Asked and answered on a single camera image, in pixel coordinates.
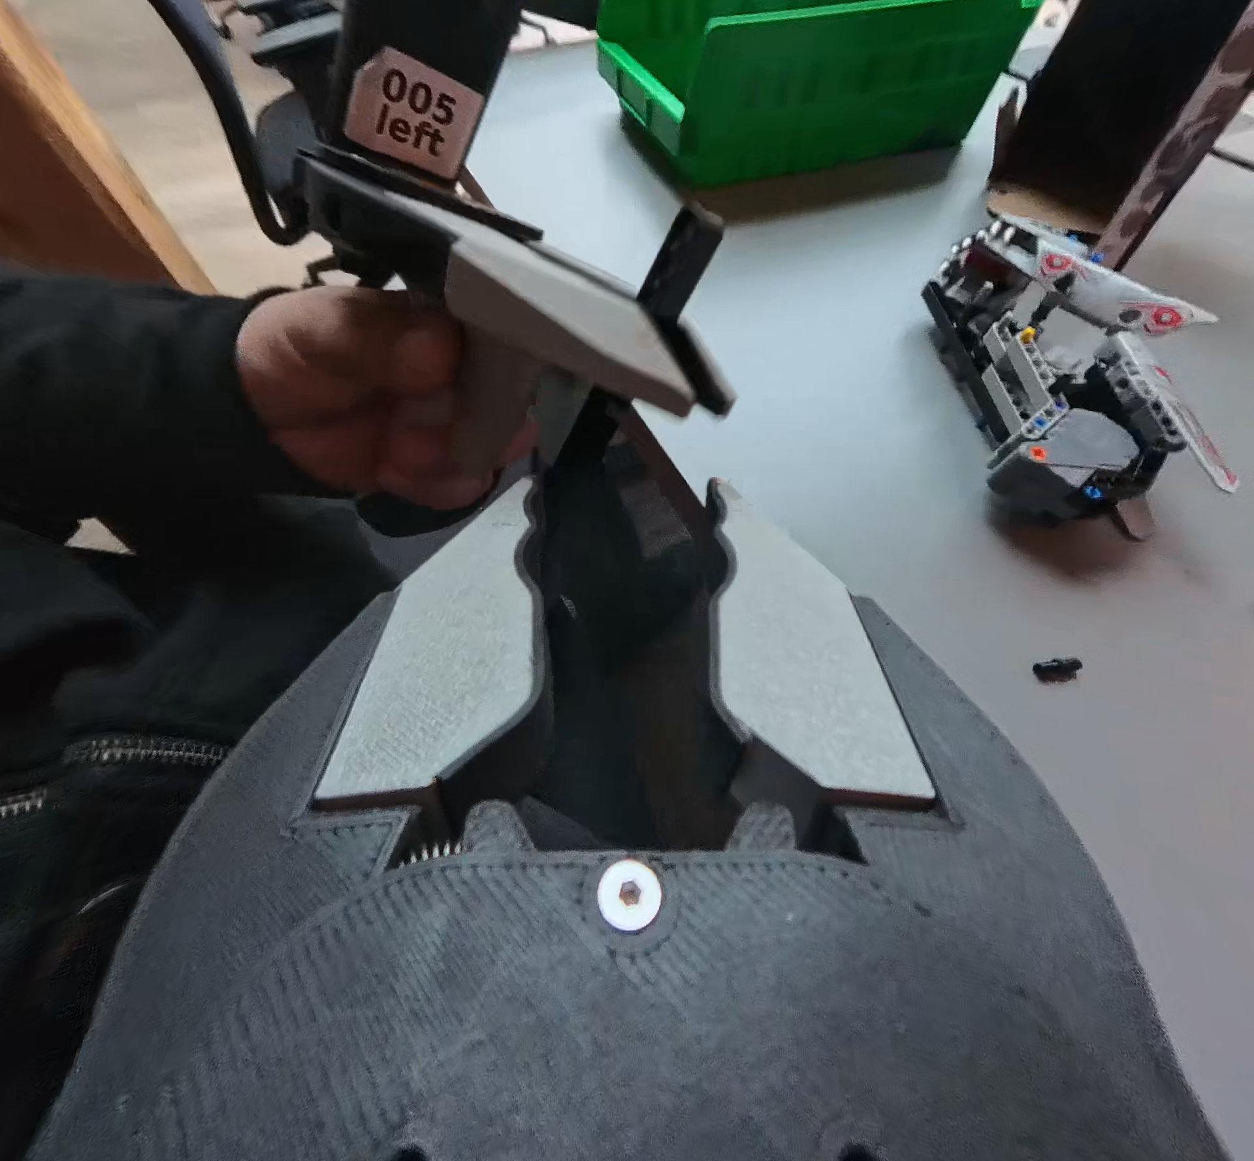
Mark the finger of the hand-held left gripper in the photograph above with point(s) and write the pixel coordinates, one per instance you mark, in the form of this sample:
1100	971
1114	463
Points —
568	319

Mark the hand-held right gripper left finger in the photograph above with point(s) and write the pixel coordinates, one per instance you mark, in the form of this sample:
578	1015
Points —
431	681

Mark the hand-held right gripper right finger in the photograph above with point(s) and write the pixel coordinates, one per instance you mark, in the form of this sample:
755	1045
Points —
813	690

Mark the person's left forearm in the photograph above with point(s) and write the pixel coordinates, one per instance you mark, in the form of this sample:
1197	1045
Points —
118	396

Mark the black lego pin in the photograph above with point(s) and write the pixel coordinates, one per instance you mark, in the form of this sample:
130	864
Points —
1058	669

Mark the person's left hand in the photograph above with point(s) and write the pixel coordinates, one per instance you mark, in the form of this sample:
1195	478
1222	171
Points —
353	377

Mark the black office chair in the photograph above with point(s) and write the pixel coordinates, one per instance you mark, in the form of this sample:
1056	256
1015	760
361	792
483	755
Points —
218	54

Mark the green plastic bin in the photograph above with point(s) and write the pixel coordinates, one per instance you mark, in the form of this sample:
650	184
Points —
734	54

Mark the wooden partition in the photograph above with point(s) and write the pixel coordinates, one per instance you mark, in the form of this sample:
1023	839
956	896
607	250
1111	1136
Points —
59	151

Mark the open cardboard box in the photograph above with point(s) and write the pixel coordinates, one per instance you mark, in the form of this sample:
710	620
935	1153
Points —
1107	54

